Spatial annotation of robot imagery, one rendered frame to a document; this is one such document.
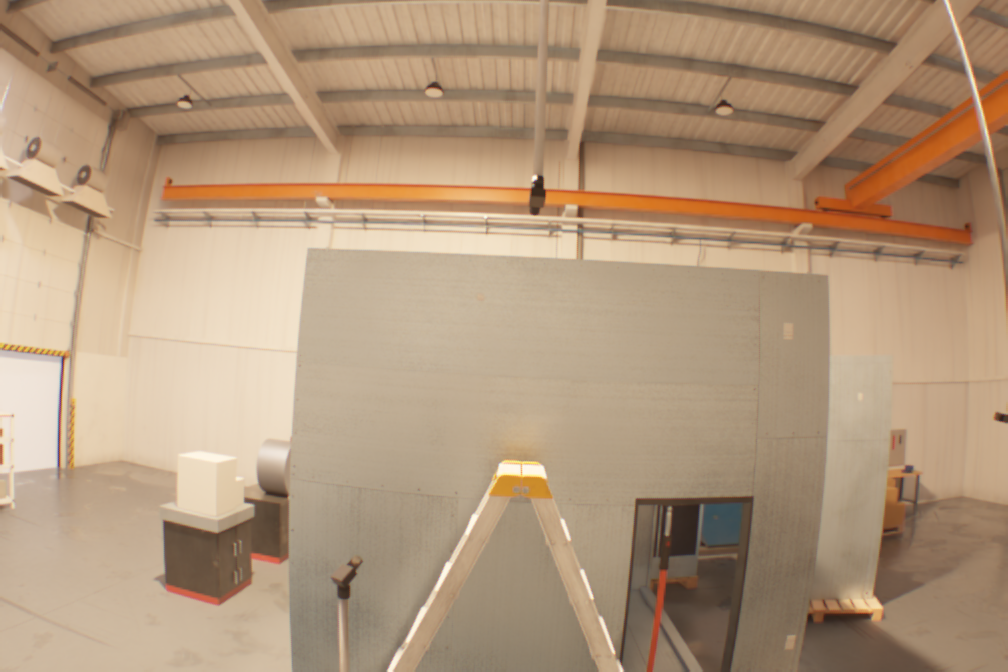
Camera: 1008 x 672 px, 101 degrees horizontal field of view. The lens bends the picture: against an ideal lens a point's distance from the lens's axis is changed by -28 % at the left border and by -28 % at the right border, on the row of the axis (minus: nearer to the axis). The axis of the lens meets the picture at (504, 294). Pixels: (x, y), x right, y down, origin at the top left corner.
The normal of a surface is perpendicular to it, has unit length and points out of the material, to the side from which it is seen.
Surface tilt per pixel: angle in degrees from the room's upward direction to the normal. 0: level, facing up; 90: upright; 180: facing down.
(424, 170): 90
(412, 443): 90
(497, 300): 90
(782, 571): 90
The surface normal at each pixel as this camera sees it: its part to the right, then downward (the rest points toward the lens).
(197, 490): -0.04, -0.16
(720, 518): 0.03, 0.15
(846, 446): -0.37, -0.17
